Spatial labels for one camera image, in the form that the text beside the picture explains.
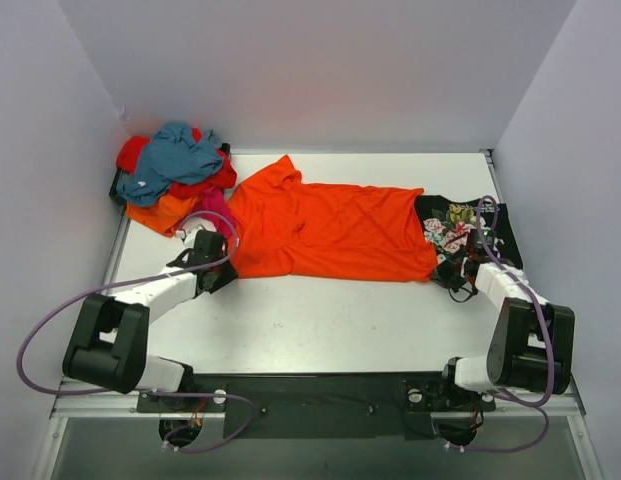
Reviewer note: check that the light orange t-shirt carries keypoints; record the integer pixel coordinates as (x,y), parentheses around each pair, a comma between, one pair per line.
(165,216)

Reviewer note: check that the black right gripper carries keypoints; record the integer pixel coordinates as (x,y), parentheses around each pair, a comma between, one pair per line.
(445,273)

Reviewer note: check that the blue t-shirt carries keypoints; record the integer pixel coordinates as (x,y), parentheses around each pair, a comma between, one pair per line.
(172,155)

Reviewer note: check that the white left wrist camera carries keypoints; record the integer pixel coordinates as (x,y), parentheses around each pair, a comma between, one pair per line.
(188,232)

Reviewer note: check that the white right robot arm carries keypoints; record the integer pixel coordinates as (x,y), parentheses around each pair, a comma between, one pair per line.
(532,344)

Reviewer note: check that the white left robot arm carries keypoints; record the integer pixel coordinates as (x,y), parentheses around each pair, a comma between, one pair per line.
(109,344)

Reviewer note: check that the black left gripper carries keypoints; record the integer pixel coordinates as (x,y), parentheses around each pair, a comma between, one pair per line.
(222,273)

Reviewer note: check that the red t-shirt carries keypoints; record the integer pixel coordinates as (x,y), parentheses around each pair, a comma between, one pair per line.
(224,179)

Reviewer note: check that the black floral t-shirt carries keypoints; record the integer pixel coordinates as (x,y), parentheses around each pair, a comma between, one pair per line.
(446,225)

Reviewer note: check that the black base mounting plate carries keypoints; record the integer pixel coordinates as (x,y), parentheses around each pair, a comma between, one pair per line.
(317,407)

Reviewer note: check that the pink t-shirt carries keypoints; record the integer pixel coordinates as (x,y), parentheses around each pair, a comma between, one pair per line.
(212,207)

